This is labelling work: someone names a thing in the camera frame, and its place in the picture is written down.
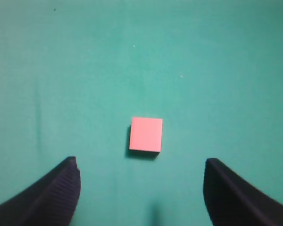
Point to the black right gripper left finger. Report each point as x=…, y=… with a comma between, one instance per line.
x=50, y=201

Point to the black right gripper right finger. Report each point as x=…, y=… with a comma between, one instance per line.
x=232, y=201

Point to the pink cube column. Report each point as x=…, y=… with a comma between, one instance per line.
x=146, y=134

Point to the green cloth backdrop and cover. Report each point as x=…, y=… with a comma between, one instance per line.
x=73, y=74

